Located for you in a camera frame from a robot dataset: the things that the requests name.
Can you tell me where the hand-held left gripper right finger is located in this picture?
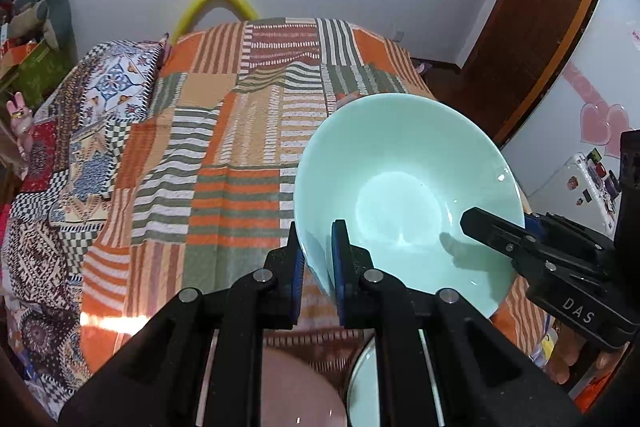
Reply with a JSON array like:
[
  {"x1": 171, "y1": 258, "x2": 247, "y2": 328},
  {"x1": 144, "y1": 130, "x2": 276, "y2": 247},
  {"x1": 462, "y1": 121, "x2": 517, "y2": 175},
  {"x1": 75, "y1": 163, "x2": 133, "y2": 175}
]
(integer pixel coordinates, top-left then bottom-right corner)
[{"x1": 330, "y1": 219, "x2": 583, "y2": 427}]

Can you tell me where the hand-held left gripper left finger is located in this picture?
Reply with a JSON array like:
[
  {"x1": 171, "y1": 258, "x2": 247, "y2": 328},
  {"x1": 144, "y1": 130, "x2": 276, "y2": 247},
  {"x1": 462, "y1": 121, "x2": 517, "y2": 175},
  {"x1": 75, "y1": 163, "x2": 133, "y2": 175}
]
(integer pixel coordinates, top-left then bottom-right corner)
[{"x1": 59, "y1": 222, "x2": 307, "y2": 427}]

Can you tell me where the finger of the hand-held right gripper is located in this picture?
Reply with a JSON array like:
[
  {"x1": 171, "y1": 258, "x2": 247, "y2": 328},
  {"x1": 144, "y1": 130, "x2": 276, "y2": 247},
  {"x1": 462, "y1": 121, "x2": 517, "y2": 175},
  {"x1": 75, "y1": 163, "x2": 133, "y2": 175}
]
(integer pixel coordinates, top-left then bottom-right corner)
[
  {"x1": 460, "y1": 207, "x2": 561, "y2": 280},
  {"x1": 524, "y1": 213, "x2": 618, "y2": 268}
]

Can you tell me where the green bowl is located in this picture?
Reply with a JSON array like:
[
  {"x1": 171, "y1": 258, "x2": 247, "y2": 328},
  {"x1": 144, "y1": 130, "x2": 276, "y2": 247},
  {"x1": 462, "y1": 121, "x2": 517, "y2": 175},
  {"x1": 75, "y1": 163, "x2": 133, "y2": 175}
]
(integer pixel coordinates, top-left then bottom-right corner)
[{"x1": 294, "y1": 94, "x2": 526, "y2": 324}]

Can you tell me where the person's right hand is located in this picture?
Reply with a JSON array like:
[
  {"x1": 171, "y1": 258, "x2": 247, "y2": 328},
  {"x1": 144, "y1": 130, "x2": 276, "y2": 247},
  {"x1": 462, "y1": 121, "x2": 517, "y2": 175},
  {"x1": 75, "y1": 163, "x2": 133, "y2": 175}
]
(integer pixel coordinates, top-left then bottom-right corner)
[{"x1": 545, "y1": 323, "x2": 631, "y2": 385}]

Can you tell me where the orange striped patchwork blanket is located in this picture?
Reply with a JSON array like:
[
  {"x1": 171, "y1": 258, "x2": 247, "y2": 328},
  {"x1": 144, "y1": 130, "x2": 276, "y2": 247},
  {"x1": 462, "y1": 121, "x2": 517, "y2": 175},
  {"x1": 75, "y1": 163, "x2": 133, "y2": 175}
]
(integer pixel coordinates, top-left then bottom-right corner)
[{"x1": 80, "y1": 18, "x2": 551, "y2": 375}]

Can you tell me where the pink heart sticker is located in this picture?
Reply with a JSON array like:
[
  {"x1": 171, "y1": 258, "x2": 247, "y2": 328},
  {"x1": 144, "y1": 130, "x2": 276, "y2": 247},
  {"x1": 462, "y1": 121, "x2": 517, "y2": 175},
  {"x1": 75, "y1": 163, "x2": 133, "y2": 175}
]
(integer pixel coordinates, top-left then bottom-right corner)
[{"x1": 579, "y1": 101, "x2": 632, "y2": 158}]

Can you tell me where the green plate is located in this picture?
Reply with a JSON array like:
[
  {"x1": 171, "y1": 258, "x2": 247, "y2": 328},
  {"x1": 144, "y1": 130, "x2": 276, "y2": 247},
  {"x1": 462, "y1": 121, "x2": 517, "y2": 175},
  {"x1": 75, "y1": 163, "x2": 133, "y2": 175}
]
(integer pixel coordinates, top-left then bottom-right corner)
[{"x1": 346, "y1": 332, "x2": 446, "y2": 427}]

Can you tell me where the pink plate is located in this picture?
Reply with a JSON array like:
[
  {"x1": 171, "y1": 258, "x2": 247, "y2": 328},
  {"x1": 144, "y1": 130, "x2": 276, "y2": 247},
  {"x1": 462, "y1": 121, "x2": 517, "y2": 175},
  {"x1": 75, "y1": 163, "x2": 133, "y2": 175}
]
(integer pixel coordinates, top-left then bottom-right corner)
[{"x1": 260, "y1": 349, "x2": 347, "y2": 427}]

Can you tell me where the white fridge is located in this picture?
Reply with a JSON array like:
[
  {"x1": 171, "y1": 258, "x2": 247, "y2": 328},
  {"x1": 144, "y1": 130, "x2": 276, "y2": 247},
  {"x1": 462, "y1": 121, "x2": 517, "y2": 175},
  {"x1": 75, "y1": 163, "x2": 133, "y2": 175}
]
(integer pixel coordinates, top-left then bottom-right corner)
[{"x1": 499, "y1": 0, "x2": 640, "y2": 410}]

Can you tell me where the wooden door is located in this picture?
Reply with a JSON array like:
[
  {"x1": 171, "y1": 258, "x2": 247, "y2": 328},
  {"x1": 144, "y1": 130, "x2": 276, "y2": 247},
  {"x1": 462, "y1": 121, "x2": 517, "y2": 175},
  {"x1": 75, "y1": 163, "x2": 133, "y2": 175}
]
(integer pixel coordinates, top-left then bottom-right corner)
[{"x1": 440, "y1": 0, "x2": 614, "y2": 148}]

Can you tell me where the multicolour patterned quilt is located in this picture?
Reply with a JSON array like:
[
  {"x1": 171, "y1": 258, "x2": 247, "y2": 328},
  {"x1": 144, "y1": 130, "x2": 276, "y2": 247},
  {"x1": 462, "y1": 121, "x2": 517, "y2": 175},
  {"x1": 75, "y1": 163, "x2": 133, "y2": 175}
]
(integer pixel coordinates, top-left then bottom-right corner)
[{"x1": 0, "y1": 38, "x2": 172, "y2": 390}]

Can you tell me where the yellow foam arch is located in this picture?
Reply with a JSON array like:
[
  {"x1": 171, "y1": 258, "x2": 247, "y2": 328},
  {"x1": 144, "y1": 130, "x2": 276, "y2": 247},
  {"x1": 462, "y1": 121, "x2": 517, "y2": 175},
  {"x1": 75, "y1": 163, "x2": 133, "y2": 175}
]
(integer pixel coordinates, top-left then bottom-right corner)
[{"x1": 172, "y1": 0, "x2": 260, "y2": 45}]

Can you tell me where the pink rabbit toy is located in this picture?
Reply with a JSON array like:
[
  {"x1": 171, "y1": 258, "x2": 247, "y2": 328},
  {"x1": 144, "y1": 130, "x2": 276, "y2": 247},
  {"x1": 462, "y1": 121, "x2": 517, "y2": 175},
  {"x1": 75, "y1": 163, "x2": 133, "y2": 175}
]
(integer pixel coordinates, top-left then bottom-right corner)
[{"x1": 7, "y1": 91, "x2": 35, "y2": 154}]

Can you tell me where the green patterned box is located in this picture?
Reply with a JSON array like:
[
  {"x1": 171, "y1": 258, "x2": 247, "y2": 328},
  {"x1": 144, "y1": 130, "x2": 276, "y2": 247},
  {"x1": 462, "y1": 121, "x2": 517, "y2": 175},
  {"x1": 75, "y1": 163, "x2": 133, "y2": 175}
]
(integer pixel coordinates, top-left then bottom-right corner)
[{"x1": 0, "y1": 43, "x2": 65, "y2": 95}]

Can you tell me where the green plush toy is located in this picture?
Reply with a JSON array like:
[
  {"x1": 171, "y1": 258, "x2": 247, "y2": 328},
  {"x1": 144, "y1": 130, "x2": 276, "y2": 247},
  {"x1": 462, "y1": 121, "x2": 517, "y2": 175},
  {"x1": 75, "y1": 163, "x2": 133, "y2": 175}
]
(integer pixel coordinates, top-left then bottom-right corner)
[{"x1": 12, "y1": 0, "x2": 77, "y2": 52}]

